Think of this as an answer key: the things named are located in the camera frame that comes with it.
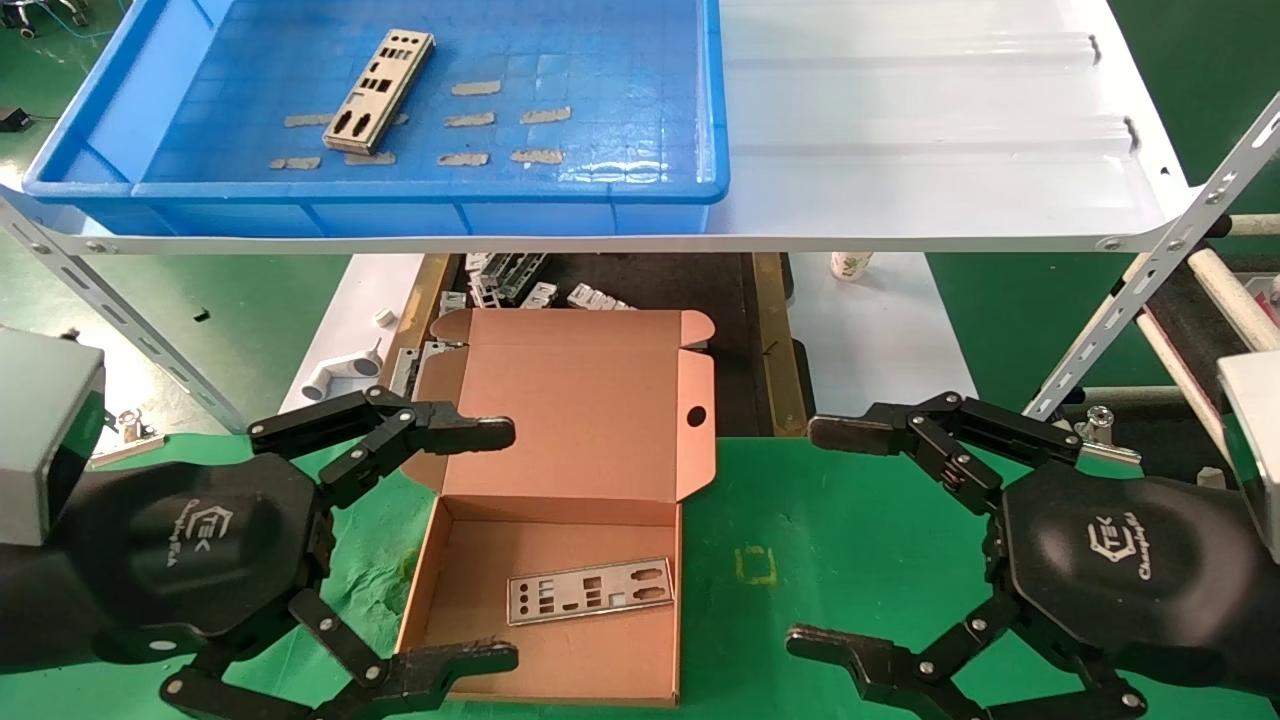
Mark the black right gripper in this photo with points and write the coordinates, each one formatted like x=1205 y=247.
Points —
x=1130 y=560

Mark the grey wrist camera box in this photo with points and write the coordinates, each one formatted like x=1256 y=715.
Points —
x=40 y=420
x=1255 y=430

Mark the black power adapter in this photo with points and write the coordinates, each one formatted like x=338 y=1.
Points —
x=12 y=118

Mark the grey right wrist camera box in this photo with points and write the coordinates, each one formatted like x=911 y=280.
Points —
x=1255 y=430

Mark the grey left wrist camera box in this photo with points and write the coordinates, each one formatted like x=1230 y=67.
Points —
x=40 y=420

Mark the silver binder clip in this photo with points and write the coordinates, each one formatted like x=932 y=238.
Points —
x=135 y=430
x=1100 y=435

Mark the brown cardboard box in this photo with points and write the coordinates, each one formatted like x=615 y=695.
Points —
x=580 y=400

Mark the grey slotted angle bar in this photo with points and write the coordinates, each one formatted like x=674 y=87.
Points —
x=1150 y=270
x=120 y=310

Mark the white rack tube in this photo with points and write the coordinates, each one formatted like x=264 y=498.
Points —
x=1235 y=295
x=1255 y=225

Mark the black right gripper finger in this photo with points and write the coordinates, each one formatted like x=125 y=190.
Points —
x=860 y=428

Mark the grey rack tube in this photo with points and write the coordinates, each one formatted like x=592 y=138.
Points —
x=1150 y=396

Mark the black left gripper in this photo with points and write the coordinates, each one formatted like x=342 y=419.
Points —
x=200 y=540

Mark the silver metal bracket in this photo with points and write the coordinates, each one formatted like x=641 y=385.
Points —
x=540 y=295
x=453 y=303
x=595 y=297

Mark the white pipe fitting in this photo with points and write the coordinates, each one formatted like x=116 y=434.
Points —
x=345 y=370

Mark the blue plastic tray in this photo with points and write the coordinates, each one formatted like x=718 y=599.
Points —
x=600 y=60

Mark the pile of metal plates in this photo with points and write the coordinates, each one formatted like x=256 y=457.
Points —
x=510 y=275

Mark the white paper cup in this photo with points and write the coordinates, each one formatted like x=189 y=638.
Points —
x=850 y=265

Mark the black chair caster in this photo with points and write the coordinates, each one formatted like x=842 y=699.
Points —
x=20 y=25

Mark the grey tape patch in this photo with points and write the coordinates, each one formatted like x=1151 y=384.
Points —
x=475 y=88

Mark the dark rack panel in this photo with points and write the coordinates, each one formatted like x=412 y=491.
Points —
x=1195 y=330

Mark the long silver metal plate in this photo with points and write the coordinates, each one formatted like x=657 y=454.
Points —
x=402 y=372

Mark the white shelf board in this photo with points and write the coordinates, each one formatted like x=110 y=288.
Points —
x=900 y=150

